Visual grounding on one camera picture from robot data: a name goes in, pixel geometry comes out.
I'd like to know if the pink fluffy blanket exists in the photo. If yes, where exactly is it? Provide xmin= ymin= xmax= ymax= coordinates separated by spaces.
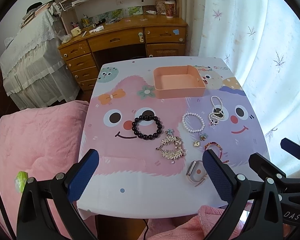
xmin=0 ymin=101 xmax=224 ymax=239

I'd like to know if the round gold brooch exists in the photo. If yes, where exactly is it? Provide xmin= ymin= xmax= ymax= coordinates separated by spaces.
xmin=193 ymin=141 xmax=200 ymax=147

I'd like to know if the red patterned paper cup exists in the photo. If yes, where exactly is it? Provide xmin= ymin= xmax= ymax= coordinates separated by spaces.
xmin=165 ymin=1 xmax=175 ymax=18

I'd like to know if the round white pearl bracelet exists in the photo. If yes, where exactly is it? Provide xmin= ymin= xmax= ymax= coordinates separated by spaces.
xmin=181 ymin=112 xmax=206 ymax=134

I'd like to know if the red woven bracelet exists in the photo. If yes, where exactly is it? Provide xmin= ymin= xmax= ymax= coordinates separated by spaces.
xmin=204 ymin=141 xmax=229 ymax=164

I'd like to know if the green snack packet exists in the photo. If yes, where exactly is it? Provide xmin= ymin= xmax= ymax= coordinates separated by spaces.
xmin=14 ymin=171 xmax=28 ymax=193

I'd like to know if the cartoon printed table mat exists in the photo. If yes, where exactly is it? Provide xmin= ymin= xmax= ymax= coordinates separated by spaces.
xmin=77 ymin=56 xmax=269 ymax=218

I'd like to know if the black bead bracelet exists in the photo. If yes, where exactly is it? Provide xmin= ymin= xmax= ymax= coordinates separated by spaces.
xmin=131 ymin=114 xmax=164 ymax=141

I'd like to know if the wooden desk with drawers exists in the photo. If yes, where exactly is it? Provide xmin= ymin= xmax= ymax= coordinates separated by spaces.
xmin=58 ymin=15 xmax=187 ymax=101

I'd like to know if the black cable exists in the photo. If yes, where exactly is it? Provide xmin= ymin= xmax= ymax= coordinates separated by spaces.
xmin=141 ymin=218 xmax=149 ymax=240

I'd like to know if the white lace covered furniture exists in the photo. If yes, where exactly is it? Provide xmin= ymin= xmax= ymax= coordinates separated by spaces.
xmin=0 ymin=3 xmax=79 ymax=110

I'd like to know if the blue flower earring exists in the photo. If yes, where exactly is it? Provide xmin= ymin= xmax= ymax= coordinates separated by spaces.
xmin=165 ymin=128 xmax=174 ymax=136
xmin=199 ymin=133 xmax=207 ymax=141

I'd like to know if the pink plastic tray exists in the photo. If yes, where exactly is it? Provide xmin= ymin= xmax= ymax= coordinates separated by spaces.
xmin=153 ymin=65 xmax=206 ymax=99

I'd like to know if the gold rhinestone leaf jewelry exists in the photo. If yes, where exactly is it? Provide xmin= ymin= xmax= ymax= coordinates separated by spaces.
xmin=156 ymin=135 xmax=186 ymax=160

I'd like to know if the long pearl necklace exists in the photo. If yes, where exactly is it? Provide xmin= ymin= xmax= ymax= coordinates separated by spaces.
xmin=208 ymin=95 xmax=226 ymax=129

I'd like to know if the yellow mug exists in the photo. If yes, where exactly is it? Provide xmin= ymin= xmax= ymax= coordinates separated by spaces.
xmin=71 ymin=27 xmax=82 ymax=37

